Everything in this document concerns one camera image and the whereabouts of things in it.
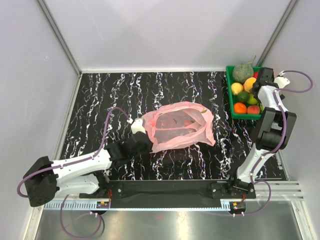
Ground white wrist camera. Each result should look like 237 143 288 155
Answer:
127 118 146 134
274 71 291 89

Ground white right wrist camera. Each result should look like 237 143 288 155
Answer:
274 71 291 89

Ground pale yellow round fruit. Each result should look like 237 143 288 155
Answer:
231 82 244 96

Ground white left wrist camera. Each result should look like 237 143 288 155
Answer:
127 118 146 134

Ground pink plastic bag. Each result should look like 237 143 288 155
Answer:
142 101 216 153

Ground orange in tray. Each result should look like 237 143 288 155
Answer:
233 102 248 115

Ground grey green melon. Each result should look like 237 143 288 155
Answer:
232 62 254 84

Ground dark green fruit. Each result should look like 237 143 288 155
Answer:
236 91 250 103

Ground lime green fruit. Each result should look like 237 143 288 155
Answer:
247 93 258 105

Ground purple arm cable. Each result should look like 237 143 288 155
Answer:
16 107 132 238
239 70 314 217

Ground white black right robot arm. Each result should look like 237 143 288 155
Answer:
226 67 297 199

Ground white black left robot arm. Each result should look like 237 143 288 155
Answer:
17 132 153 207

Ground green plastic tray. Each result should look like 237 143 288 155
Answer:
225 65 264 121

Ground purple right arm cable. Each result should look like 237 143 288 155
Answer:
239 70 314 217

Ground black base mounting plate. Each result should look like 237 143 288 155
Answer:
79 179 257 210

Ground red peach fruit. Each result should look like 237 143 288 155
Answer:
247 105 261 115

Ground aluminium rail frame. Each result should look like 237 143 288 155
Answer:
24 176 317 240

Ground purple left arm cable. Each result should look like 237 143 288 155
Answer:
16 107 132 238

